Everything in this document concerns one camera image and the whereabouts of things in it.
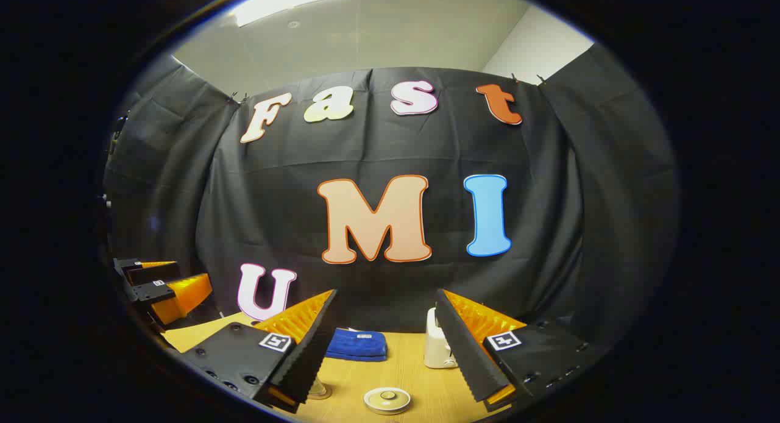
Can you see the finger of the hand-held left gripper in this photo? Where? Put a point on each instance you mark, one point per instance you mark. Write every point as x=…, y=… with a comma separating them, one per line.
x=149, y=272
x=152, y=291

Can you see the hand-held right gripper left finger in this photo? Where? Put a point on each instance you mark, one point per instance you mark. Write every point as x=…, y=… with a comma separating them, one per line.
x=304, y=356

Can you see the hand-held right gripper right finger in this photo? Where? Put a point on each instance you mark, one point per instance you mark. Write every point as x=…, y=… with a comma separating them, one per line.
x=466, y=356

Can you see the clear glass water bottle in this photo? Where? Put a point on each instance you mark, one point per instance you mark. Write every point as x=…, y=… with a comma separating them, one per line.
x=318, y=387

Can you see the white toaster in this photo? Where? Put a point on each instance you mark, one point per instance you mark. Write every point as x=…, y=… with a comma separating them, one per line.
x=436, y=347

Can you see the blue folded towel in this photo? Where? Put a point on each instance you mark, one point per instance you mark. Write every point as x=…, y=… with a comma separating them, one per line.
x=356, y=345

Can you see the black backdrop cloth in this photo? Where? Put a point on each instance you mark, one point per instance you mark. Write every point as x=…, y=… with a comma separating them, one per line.
x=378, y=142

